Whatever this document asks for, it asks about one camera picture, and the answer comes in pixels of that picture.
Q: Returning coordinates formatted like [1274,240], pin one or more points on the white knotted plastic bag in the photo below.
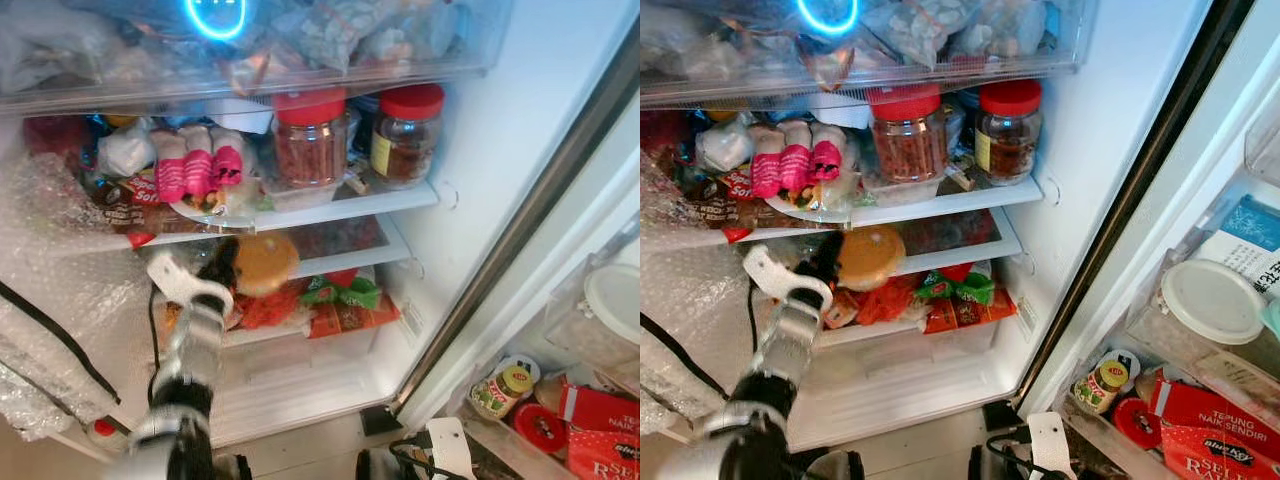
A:
[125,150]
[722,147]

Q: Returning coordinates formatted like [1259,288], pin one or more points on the long white-edged glass shelf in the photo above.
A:
[980,203]
[380,203]

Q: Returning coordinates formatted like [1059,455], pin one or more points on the small yellow-cap bottle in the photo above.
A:
[1100,385]
[505,388]

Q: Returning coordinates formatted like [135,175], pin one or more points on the short white-edged glass shelf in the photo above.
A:
[990,250]
[380,255]

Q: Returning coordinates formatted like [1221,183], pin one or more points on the red round lid jar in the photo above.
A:
[1132,420]
[540,425]

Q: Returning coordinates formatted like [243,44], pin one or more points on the red flour box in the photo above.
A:
[600,430]
[1215,425]

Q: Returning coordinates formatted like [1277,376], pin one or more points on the clear bubble wrap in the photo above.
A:
[55,250]
[690,270]

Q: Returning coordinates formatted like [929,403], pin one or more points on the green snack packet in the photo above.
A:
[340,292]
[945,287]

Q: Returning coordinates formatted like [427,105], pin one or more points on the white-lid round container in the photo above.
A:
[612,300]
[1212,300]

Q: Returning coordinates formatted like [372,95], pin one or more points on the white open fridge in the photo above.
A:
[500,150]
[1120,150]

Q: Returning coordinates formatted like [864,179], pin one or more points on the red snack packet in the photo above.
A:
[268,310]
[885,300]

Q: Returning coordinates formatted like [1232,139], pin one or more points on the short clear door bin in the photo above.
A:
[570,335]
[1150,345]

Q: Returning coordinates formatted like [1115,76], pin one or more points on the clear crisper drawer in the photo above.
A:
[900,370]
[300,370]

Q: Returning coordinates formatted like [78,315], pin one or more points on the clear chiller drawer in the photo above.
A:
[950,45]
[300,50]

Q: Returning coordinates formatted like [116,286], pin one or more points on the blue white carton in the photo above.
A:
[1245,235]

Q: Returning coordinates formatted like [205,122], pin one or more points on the white pink wrapped roll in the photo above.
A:
[170,172]
[197,168]
[825,158]
[795,167]
[767,172]
[228,160]

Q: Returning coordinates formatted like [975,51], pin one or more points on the silver foil bag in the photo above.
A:
[25,405]
[652,412]

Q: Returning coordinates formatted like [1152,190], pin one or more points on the red-lid jar red contents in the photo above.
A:
[310,145]
[908,140]

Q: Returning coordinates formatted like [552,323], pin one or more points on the white fridge door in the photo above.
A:
[1230,130]
[600,200]

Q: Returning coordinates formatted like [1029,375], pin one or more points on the red-lid jar yellow label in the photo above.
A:
[1008,133]
[408,138]

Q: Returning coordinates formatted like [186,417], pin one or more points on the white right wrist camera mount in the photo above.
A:
[1050,442]
[450,447]

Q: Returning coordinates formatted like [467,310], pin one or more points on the orange snack packet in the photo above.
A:
[350,317]
[965,312]

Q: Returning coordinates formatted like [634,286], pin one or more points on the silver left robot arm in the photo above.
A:
[790,340]
[195,345]

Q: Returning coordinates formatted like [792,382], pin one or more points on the brown red bread bag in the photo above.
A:
[740,195]
[140,200]

